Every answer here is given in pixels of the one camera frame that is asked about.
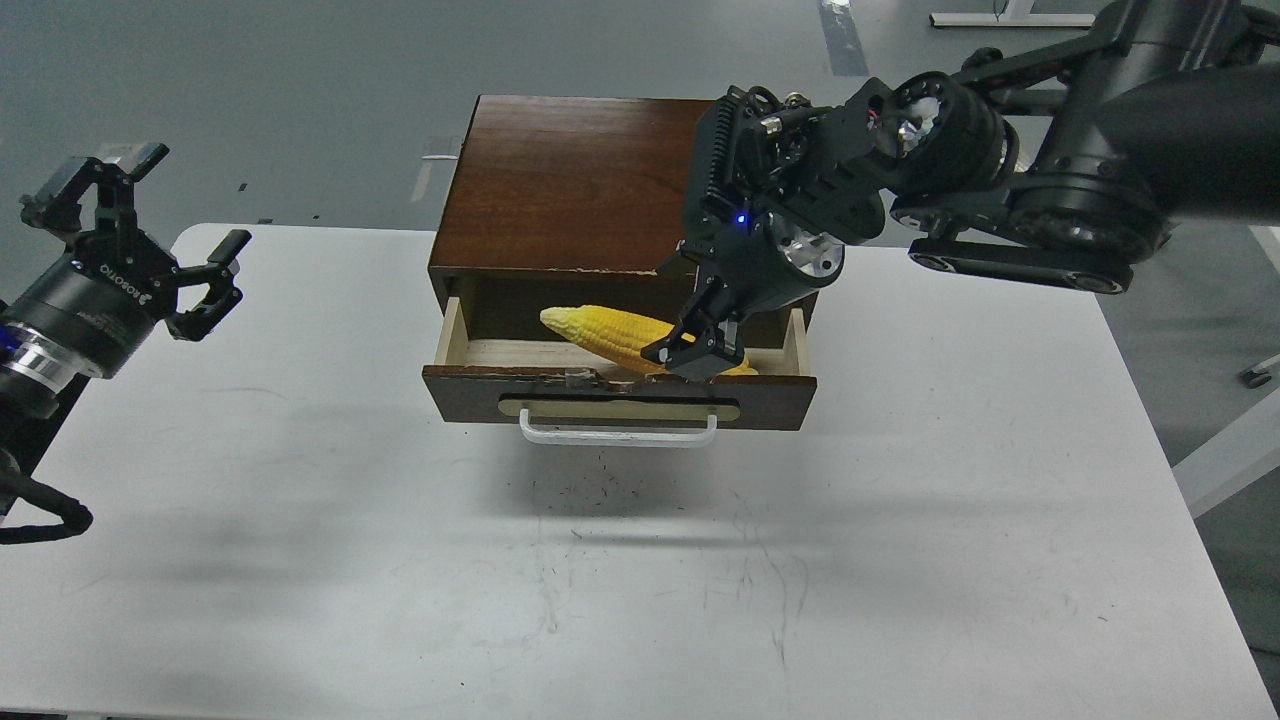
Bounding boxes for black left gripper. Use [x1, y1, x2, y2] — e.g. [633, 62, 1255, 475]
[5, 142, 253, 380]

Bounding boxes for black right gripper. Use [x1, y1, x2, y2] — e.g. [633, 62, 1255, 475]
[640, 210, 846, 383]

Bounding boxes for yellow corn cob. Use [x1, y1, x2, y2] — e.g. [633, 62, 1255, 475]
[540, 305, 759, 378]

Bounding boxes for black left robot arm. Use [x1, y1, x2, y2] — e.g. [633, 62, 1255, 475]
[1, 143, 251, 544]

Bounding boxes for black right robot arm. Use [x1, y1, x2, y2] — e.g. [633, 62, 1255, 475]
[643, 1, 1279, 382]

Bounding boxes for wooden drawer with dark front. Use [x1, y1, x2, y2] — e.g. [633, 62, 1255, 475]
[421, 297, 817, 430]

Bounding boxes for dark wooden cabinet box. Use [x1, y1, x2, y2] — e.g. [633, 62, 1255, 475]
[428, 95, 822, 323]

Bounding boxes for white table leg base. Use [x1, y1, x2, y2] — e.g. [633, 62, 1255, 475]
[929, 1, 1096, 29]

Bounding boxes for white table at right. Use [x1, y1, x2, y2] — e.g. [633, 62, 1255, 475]
[1170, 225, 1280, 521]

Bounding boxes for white drawer handle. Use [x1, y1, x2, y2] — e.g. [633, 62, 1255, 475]
[517, 409, 719, 448]

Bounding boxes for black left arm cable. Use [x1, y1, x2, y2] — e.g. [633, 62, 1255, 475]
[0, 470, 95, 546]

